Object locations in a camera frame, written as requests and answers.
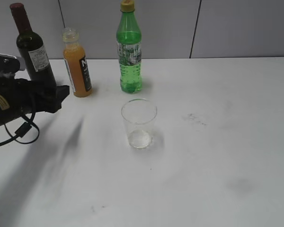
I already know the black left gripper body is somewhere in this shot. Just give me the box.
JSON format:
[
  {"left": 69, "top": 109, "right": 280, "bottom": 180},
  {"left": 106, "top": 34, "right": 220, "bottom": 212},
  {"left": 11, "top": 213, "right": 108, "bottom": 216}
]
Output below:
[{"left": 4, "top": 79, "right": 70, "bottom": 118}]

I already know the orange juice bottle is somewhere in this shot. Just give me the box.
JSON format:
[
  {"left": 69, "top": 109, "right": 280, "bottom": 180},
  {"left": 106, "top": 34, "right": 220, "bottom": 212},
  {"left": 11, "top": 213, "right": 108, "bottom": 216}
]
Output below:
[{"left": 62, "top": 27, "right": 92, "bottom": 97}]

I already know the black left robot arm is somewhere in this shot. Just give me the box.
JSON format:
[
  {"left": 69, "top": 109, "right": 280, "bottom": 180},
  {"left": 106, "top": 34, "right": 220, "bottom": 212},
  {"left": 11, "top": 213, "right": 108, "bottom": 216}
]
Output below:
[{"left": 0, "top": 77, "right": 70, "bottom": 126}]

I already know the transparent plastic cup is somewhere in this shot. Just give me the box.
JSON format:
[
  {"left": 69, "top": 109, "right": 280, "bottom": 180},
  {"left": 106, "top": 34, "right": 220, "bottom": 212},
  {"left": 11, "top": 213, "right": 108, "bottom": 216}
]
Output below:
[{"left": 121, "top": 98, "right": 158, "bottom": 149}]

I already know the dark red wine bottle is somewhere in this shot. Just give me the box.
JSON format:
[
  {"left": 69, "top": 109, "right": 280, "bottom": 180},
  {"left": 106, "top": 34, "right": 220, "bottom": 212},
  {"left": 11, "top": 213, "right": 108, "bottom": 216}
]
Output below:
[{"left": 9, "top": 3, "right": 56, "bottom": 87}]

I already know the green soda bottle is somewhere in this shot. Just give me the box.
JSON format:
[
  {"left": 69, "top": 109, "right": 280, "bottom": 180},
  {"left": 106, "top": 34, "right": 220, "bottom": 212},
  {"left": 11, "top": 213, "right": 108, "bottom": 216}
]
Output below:
[{"left": 116, "top": 0, "right": 142, "bottom": 94}]

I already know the black cable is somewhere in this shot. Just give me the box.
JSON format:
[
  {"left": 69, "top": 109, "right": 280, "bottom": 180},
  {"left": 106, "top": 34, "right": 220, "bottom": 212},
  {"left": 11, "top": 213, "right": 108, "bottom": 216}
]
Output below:
[{"left": 0, "top": 92, "right": 40, "bottom": 149}]

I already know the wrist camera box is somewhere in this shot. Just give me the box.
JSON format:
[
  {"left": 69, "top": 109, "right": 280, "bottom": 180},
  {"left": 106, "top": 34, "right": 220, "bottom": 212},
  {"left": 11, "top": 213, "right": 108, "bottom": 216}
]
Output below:
[{"left": 0, "top": 53, "right": 26, "bottom": 78}]

